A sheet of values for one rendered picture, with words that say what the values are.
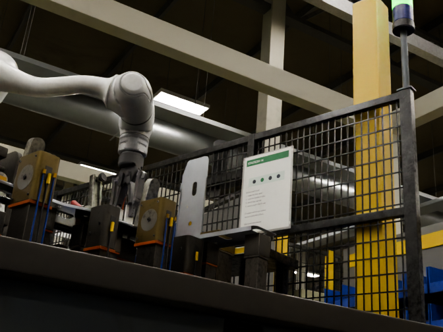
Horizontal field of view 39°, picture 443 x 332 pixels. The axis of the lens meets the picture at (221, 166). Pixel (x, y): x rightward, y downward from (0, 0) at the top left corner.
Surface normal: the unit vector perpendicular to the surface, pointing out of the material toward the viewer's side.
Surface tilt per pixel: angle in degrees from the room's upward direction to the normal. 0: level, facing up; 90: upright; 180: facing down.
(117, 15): 90
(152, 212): 90
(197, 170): 90
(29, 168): 90
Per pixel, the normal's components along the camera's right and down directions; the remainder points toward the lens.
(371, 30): -0.65, -0.34
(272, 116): 0.51, -0.30
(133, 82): 0.22, -0.33
